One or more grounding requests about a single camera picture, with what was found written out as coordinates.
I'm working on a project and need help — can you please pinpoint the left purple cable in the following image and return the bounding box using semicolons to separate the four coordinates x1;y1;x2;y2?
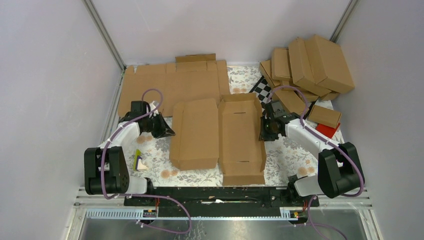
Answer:
99;88;194;235

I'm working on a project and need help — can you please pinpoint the low folded cardboard box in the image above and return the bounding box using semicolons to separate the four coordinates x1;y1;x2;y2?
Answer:
297;91;319;103

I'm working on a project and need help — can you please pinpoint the large folded cardboard box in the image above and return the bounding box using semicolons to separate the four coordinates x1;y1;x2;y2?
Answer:
305;35;355;94

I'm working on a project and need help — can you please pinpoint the stack of flat cardboard blanks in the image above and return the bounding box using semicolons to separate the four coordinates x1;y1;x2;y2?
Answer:
117;53;230;117

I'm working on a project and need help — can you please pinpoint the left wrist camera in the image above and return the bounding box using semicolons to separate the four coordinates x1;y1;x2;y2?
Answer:
147;100;161;117

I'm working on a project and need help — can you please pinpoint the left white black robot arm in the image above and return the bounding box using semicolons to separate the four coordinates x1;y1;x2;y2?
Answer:
83;100;175;206

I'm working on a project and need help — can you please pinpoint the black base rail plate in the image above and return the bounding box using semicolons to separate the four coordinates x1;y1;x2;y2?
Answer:
123;186;310;218

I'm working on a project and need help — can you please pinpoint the small cardboard box on red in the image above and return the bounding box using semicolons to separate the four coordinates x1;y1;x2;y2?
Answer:
307;105;342;129

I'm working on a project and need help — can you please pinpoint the black white chessboard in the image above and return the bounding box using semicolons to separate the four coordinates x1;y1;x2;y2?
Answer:
249;76;317;119

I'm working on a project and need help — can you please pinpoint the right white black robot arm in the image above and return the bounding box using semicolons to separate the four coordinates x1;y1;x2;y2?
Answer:
259;100;365;206

